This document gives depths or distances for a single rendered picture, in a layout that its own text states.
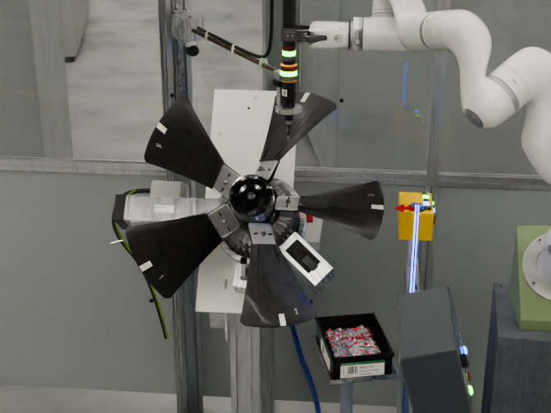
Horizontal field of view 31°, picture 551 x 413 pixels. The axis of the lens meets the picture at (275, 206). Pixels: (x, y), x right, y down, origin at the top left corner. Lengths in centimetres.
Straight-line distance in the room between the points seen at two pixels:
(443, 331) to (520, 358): 70
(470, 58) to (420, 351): 64
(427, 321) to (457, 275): 156
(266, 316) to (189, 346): 106
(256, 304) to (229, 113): 70
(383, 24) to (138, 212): 89
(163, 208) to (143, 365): 116
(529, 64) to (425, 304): 55
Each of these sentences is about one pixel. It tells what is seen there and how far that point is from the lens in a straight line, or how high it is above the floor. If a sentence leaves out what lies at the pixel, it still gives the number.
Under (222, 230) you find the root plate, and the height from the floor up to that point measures 111.
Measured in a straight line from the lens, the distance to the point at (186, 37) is 309.
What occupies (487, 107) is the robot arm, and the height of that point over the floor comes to 161.
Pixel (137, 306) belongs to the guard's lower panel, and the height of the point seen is 43.
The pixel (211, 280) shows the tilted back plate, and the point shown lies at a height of 91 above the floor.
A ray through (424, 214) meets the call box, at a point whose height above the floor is 107.
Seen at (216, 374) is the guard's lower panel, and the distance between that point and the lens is 386.
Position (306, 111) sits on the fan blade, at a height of 140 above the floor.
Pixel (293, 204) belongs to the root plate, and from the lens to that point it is 271.
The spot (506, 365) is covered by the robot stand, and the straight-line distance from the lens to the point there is 270.
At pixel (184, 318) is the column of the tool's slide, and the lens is 360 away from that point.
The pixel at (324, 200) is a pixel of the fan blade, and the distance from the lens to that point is 271.
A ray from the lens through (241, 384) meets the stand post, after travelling 312.
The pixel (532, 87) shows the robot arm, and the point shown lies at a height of 164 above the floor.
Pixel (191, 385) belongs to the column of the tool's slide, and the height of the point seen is 19.
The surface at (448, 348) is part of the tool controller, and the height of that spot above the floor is 125.
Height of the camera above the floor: 227
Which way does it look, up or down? 24 degrees down
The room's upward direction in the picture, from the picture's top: straight up
